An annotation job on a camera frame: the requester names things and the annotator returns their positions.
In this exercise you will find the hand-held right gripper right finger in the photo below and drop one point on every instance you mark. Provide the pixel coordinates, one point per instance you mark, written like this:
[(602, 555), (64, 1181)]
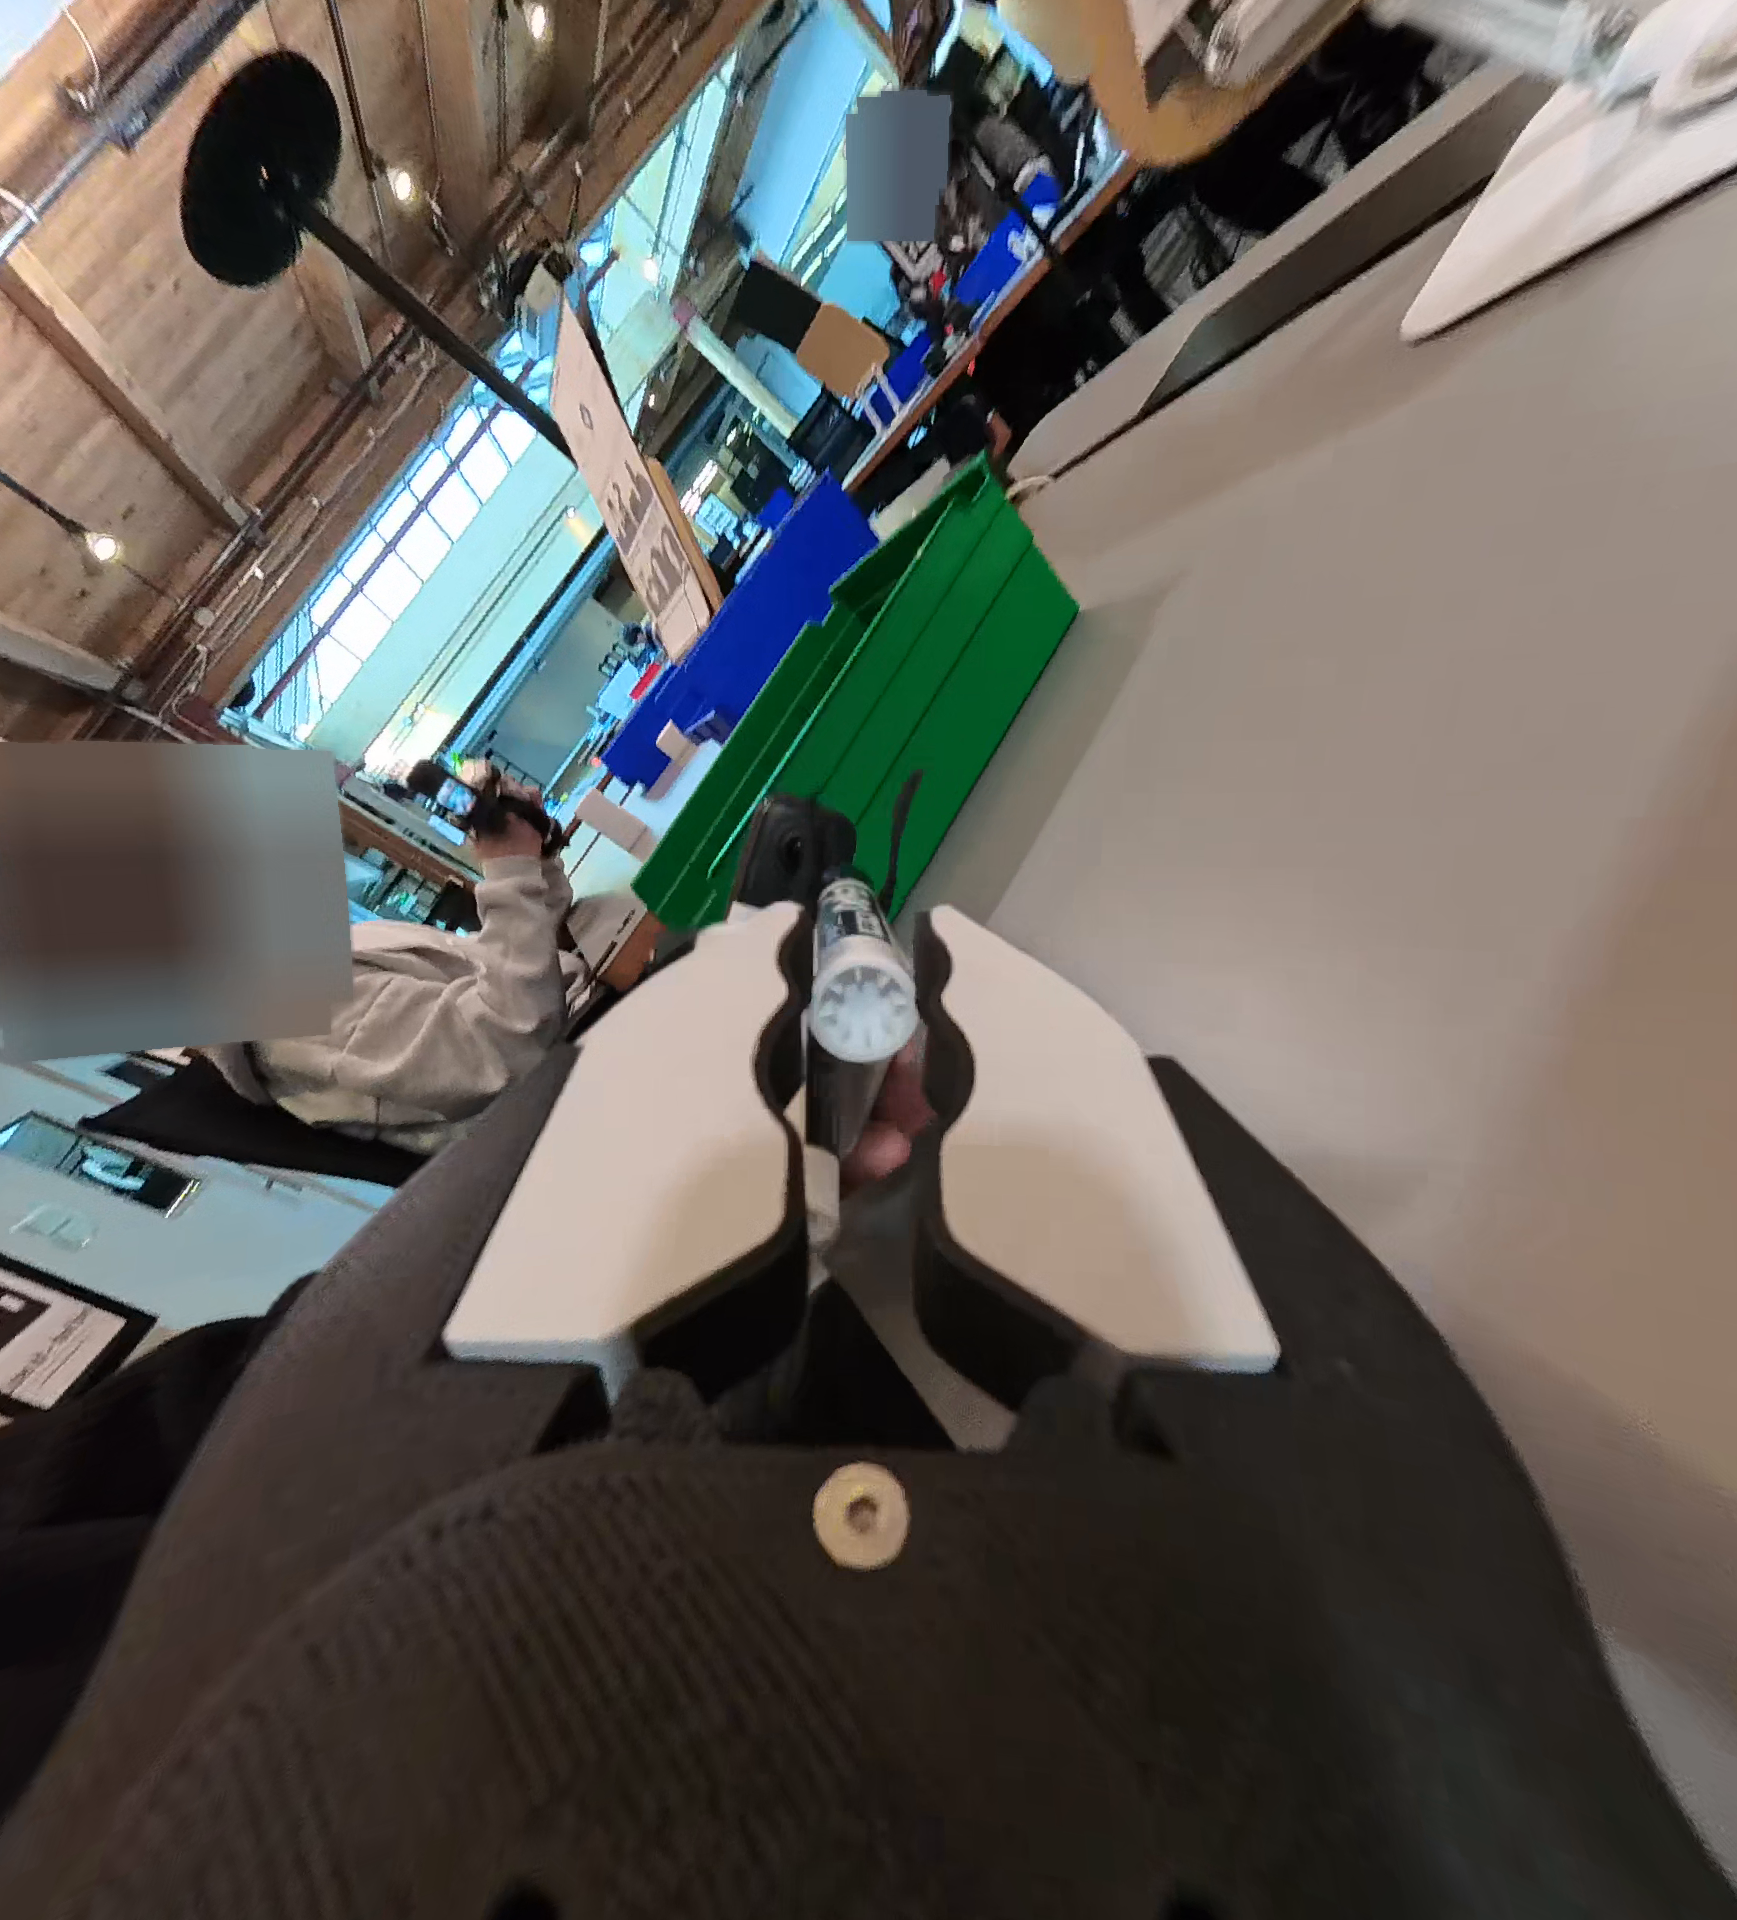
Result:
[(1108, 1198)]

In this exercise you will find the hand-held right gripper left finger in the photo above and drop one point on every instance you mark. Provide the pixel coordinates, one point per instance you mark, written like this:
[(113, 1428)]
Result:
[(626, 1185)]

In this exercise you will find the green plastic bin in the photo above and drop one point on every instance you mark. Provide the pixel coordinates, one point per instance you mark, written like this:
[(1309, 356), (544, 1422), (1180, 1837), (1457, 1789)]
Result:
[(929, 674)]

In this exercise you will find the person's left hand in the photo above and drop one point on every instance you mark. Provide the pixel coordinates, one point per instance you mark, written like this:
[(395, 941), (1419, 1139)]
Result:
[(891, 1139)]

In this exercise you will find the small white block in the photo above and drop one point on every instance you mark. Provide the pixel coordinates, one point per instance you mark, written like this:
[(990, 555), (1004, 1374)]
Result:
[(611, 820), (676, 743)]

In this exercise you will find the wooden edged table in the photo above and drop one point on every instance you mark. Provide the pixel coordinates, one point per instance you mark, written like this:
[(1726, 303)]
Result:
[(626, 930)]

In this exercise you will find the blue plastic bin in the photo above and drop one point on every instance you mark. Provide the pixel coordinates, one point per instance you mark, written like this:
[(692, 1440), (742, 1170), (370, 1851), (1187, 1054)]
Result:
[(747, 628)]

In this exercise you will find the black office chair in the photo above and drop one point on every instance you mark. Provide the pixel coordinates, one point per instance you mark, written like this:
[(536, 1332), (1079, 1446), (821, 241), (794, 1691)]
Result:
[(253, 1126)]

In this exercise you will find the sign on easel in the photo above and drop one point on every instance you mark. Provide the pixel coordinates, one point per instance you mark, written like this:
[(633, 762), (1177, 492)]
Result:
[(643, 493)]

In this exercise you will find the black knit sweater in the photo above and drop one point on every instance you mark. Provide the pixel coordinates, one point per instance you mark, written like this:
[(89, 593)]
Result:
[(43, 1500)]

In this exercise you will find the grey flat pad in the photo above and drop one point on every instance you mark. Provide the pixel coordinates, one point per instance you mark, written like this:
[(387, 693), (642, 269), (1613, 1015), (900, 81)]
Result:
[(1259, 299)]

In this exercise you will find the black disc on pole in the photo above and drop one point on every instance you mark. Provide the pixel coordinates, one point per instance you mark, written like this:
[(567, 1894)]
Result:
[(261, 163)]

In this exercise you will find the white board with black edge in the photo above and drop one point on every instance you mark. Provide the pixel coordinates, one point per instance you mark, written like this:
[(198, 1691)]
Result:
[(1633, 194)]

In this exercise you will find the clear plastic stand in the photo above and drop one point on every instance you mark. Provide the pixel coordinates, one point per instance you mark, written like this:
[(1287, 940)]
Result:
[(1557, 36)]

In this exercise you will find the white wall plate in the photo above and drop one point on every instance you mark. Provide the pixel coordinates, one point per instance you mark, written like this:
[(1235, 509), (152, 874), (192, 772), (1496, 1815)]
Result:
[(55, 1226)]

